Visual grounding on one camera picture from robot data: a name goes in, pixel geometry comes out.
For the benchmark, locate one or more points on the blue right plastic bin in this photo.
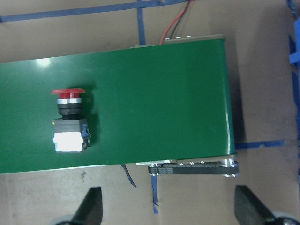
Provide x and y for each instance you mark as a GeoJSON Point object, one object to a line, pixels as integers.
{"type": "Point", "coordinates": [294, 57]}

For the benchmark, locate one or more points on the green conveyor belt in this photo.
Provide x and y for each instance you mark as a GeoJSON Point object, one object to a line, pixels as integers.
{"type": "Point", "coordinates": [166, 106]}

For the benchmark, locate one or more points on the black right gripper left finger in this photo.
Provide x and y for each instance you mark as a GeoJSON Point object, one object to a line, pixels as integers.
{"type": "Point", "coordinates": [90, 211]}

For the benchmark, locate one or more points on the red mushroom push button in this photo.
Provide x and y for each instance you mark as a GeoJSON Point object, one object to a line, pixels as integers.
{"type": "Point", "coordinates": [71, 130]}

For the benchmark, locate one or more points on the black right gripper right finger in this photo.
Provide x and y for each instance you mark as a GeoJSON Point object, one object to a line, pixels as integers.
{"type": "Point", "coordinates": [248, 209]}

